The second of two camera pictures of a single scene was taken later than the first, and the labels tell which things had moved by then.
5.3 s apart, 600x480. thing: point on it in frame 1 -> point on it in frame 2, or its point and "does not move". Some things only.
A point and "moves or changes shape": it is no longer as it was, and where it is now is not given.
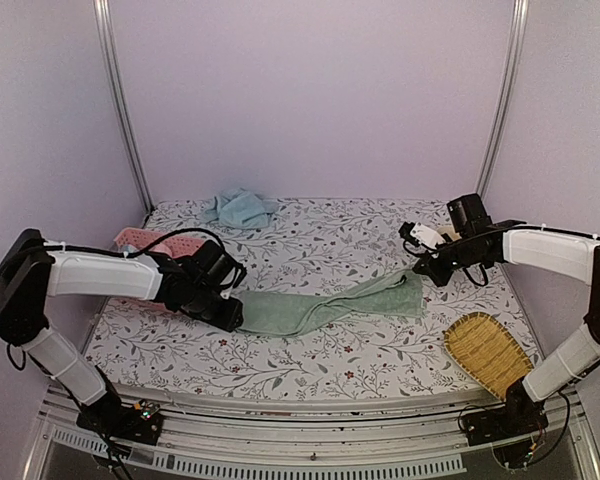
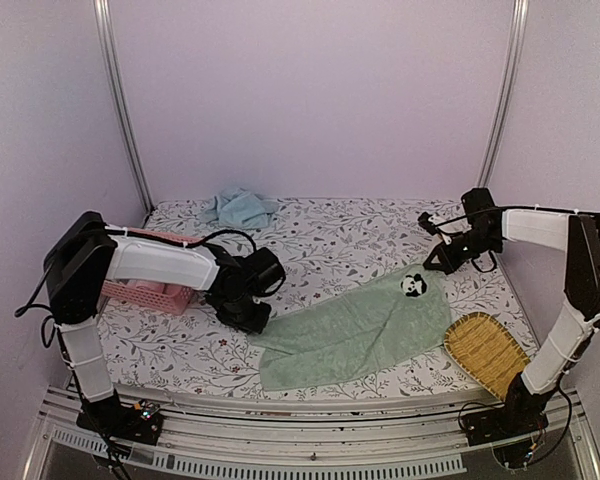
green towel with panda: [398, 295] moves or changes shape
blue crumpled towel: [239, 207] does not move
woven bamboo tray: [487, 351] does not move
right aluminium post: [520, 13] does not move
